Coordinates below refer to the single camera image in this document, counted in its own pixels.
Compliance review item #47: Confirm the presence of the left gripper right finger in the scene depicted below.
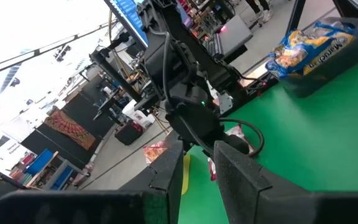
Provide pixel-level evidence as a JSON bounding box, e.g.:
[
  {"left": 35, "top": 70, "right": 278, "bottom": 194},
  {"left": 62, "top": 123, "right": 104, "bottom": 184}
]
[{"left": 213, "top": 140, "right": 358, "bottom": 224}]

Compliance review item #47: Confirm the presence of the dark grey plastic bin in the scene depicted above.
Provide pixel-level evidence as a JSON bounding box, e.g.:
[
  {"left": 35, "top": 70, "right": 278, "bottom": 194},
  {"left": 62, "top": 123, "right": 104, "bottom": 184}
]
[{"left": 280, "top": 17, "right": 358, "bottom": 99}]

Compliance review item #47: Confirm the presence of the blue Maruchan noodle pack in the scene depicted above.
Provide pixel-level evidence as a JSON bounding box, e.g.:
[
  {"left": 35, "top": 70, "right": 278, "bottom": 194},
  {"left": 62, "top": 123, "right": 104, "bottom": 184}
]
[
  {"left": 301, "top": 20, "right": 357, "bottom": 77},
  {"left": 265, "top": 29, "right": 313, "bottom": 80}
]

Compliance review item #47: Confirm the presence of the yellow-green plastic bin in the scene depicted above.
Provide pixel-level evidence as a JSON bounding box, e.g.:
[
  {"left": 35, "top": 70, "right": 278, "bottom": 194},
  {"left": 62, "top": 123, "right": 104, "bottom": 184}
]
[{"left": 181, "top": 154, "right": 192, "bottom": 196}]

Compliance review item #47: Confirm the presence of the blue storage bin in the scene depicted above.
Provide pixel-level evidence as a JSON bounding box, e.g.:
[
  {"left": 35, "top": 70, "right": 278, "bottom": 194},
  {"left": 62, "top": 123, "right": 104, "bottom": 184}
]
[
  {"left": 25, "top": 148, "right": 55, "bottom": 175},
  {"left": 51, "top": 166, "right": 74, "bottom": 190}
]

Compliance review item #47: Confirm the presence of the person's leg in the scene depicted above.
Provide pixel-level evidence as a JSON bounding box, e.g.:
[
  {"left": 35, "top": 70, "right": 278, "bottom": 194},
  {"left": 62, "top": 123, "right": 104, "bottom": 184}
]
[{"left": 246, "top": 0, "right": 275, "bottom": 23}]

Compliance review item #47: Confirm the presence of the white trash bin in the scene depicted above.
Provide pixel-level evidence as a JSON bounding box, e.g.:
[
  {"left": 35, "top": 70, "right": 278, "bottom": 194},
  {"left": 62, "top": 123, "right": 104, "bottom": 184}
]
[{"left": 122, "top": 99, "right": 155, "bottom": 129}]

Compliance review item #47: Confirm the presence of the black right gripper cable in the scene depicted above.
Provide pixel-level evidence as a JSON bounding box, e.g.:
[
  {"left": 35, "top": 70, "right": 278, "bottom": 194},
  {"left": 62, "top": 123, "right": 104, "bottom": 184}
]
[{"left": 218, "top": 117, "right": 265, "bottom": 157}]

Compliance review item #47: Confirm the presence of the black case with red trim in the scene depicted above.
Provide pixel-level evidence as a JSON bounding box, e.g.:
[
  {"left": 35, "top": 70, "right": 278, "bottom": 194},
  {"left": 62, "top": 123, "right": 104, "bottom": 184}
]
[{"left": 114, "top": 120, "right": 145, "bottom": 146}]

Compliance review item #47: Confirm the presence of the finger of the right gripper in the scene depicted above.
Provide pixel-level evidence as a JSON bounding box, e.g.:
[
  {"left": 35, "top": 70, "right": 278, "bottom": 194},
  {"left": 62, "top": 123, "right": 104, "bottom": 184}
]
[{"left": 221, "top": 133, "right": 250, "bottom": 156}]

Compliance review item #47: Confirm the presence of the green table mat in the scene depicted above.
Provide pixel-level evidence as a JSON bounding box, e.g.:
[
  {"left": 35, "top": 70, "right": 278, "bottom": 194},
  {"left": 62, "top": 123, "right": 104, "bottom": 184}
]
[{"left": 177, "top": 29, "right": 358, "bottom": 224}]

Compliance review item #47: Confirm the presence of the black room partition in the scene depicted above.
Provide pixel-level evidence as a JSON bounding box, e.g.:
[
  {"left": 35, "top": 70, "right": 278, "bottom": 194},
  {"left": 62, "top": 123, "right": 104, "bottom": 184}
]
[{"left": 20, "top": 74, "right": 117, "bottom": 170}]

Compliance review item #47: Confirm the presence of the computer desk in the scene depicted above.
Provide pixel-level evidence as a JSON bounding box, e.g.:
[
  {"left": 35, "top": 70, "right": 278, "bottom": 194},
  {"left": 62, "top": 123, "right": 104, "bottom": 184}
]
[{"left": 218, "top": 14, "right": 254, "bottom": 58}]

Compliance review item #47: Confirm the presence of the black keyboard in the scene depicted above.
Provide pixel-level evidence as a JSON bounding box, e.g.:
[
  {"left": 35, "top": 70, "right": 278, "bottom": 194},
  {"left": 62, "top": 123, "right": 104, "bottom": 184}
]
[{"left": 202, "top": 26, "right": 229, "bottom": 62}]

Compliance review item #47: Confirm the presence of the patterned orange tapestry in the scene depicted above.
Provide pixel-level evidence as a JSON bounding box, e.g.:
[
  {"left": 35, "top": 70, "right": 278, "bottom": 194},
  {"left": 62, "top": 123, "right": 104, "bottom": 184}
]
[{"left": 44, "top": 108, "right": 96, "bottom": 151}]

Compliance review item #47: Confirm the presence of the red Maruchan noodle pack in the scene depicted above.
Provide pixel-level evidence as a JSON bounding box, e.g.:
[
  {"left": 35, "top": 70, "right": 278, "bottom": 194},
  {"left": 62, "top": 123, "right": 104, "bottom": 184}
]
[{"left": 208, "top": 124, "right": 256, "bottom": 182}]

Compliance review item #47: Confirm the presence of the computer monitor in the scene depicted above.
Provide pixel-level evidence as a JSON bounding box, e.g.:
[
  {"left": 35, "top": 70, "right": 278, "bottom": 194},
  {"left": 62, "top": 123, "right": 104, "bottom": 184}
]
[{"left": 103, "top": 0, "right": 150, "bottom": 48}]

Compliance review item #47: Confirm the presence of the maroon Maruchan noodle pack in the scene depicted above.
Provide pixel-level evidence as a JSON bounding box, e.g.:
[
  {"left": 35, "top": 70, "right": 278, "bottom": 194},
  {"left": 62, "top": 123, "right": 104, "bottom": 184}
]
[{"left": 143, "top": 140, "right": 167, "bottom": 165}]

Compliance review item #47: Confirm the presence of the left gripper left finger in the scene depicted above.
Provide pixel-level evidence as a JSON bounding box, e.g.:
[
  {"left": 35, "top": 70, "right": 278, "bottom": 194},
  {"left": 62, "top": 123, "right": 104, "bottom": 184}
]
[{"left": 0, "top": 139, "right": 185, "bottom": 224}]

